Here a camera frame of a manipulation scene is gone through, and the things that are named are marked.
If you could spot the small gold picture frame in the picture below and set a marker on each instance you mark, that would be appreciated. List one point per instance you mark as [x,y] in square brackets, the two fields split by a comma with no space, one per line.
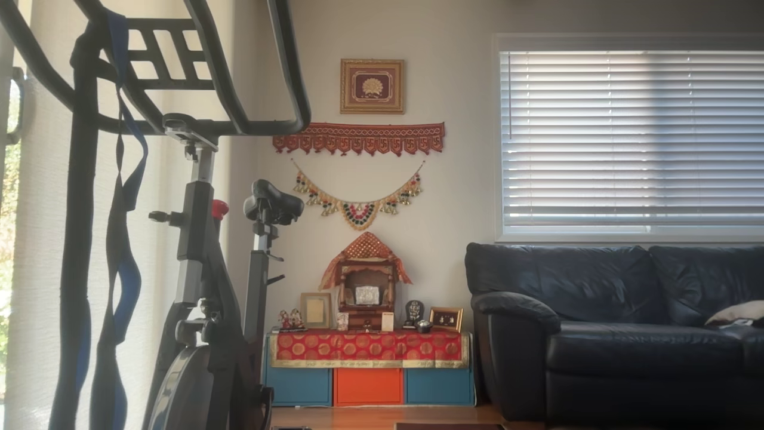
[446,319]

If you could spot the beaded garland wall hanging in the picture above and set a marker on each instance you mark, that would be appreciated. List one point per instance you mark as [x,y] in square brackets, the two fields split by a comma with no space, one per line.
[358,214]

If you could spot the white card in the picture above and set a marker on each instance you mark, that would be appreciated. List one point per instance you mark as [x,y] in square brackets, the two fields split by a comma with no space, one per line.
[388,322]

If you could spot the red gold canopy cloth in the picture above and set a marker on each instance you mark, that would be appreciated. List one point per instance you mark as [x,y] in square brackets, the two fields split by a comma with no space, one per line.
[365,246]

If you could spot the small colourful figurines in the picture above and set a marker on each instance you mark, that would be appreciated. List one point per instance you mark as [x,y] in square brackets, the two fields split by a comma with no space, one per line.
[291,320]

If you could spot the beige picture frame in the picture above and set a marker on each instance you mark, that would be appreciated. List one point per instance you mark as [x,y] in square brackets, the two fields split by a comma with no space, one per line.
[315,309]

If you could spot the small wooden shrine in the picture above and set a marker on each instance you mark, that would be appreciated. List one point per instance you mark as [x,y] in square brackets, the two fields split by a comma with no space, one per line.
[364,319]

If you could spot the dark idol statue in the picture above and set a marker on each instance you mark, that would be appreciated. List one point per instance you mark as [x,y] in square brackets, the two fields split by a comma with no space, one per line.
[413,312]

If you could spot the black exercise bike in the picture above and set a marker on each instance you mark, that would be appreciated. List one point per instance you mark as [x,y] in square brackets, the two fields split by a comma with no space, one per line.
[197,227]

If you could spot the black leather sofa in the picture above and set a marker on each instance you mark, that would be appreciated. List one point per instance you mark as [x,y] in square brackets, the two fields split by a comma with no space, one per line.
[597,352]

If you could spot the orange storage bin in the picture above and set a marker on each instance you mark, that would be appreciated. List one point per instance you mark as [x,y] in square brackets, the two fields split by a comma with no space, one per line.
[368,387]

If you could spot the red gold table cloth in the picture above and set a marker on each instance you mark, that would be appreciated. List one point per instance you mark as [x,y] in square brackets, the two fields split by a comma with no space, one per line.
[367,347]

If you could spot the gold framed wall picture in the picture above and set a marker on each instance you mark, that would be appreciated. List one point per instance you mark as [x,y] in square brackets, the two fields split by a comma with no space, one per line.
[372,86]

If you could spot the red embroidered wall hanging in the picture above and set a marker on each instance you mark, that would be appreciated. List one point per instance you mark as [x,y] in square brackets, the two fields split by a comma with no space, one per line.
[358,137]

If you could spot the white window curtain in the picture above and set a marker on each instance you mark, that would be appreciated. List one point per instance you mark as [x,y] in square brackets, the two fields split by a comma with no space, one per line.
[42,179]

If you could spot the blind tilt wand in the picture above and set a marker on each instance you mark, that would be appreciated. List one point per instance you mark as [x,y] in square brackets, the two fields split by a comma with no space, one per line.
[510,95]

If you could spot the white cushion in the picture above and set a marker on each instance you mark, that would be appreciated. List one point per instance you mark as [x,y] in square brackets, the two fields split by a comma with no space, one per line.
[740,312]

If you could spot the small black bowl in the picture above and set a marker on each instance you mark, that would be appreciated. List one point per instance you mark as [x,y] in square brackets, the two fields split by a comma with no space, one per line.
[424,326]

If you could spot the silver plaque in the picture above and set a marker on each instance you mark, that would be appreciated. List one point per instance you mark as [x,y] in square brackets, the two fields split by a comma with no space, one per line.
[367,294]

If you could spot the white window blinds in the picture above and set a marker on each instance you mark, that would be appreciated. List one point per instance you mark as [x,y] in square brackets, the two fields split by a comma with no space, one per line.
[627,137]

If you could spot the blue storage bin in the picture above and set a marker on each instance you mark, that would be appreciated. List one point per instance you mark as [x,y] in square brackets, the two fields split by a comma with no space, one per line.
[439,387]
[298,387]

